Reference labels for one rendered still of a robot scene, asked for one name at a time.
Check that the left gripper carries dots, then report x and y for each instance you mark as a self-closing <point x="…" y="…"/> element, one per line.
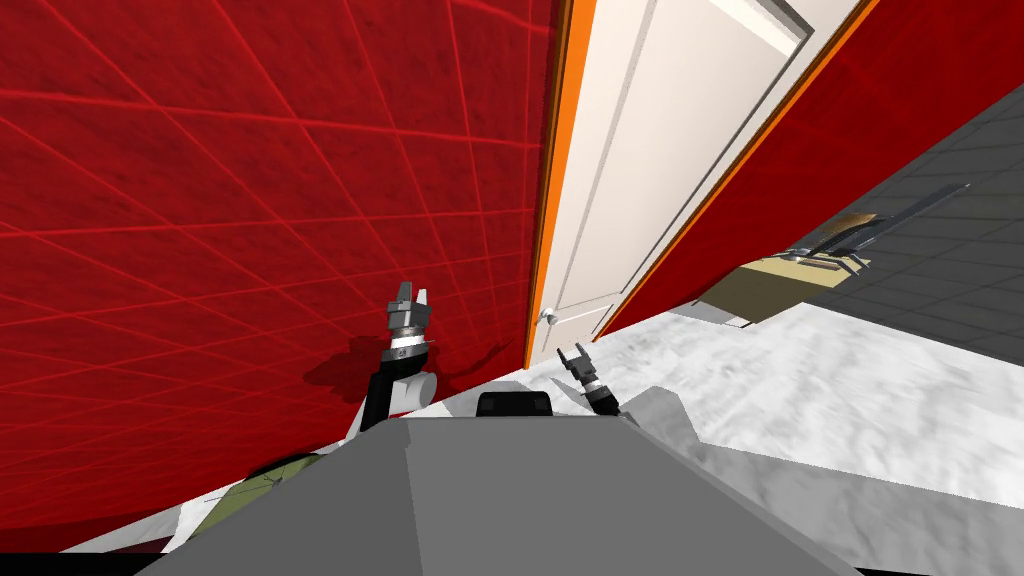
<point x="408" y="317"/>

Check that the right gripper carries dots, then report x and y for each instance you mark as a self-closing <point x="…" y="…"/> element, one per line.
<point x="585" y="376"/>

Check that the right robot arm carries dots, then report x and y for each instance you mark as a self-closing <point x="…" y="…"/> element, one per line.
<point x="606" y="401"/>

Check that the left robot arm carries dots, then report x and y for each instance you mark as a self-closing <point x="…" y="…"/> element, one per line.
<point x="394" y="388"/>

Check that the white round door knob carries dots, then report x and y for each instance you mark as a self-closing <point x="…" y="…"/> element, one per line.
<point x="549" y="316"/>

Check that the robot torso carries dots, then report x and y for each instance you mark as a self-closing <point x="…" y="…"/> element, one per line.
<point x="512" y="496"/>

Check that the tan cabinet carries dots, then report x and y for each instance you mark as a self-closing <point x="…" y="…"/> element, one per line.
<point x="768" y="292"/>

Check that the white panelled door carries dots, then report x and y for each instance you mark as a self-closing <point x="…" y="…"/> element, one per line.
<point x="664" y="160"/>

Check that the olive green flat block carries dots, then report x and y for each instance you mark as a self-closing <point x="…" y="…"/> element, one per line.
<point x="248" y="492"/>

